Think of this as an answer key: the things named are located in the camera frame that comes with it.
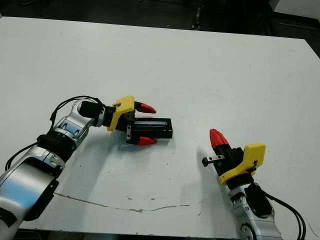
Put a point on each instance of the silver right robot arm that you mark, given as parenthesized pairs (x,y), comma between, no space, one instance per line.
(260,225)

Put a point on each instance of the black glossy box lid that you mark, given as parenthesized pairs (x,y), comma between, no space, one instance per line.
(155,127)

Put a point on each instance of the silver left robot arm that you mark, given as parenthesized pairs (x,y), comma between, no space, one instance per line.
(70,125)

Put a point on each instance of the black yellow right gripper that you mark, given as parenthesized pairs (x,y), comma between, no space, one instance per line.
(252,157)

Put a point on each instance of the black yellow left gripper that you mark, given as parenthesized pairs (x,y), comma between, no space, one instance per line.
(122,110)

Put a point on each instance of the white cabinet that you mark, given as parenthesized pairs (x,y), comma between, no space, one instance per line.
(297,7)

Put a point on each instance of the white tray box base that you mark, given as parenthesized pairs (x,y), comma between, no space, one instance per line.
(165,139)

